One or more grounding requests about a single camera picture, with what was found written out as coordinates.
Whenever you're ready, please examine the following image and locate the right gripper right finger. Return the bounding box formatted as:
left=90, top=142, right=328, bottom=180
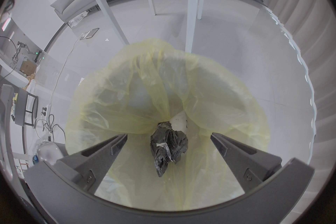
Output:
left=210, top=132, right=282, bottom=194

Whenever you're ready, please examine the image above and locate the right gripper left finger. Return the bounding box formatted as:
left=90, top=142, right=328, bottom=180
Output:
left=54, top=133, right=128, bottom=194

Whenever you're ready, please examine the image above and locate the yellow plastic bag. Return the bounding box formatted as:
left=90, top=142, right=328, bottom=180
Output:
left=64, top=39, right=271, bottom=211

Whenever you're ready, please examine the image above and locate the black plastic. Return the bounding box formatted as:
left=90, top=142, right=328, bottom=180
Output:
left=150, top=121, right=188, bottom=178

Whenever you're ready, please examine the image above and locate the clear whitish wrapper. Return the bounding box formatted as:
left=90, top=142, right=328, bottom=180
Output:
left=169, top=112, right=188, bottom=132

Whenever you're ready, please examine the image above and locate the white trash bin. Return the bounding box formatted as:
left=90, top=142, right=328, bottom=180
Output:
left=79, top=44, right=263, bottom=208

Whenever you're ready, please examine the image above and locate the beige curtain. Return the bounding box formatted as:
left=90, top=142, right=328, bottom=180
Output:
left=262, top=0, right=336, bottom=166

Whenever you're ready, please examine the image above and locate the white cable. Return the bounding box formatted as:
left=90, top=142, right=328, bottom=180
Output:
left=48, top=32, right=91, bottom=111

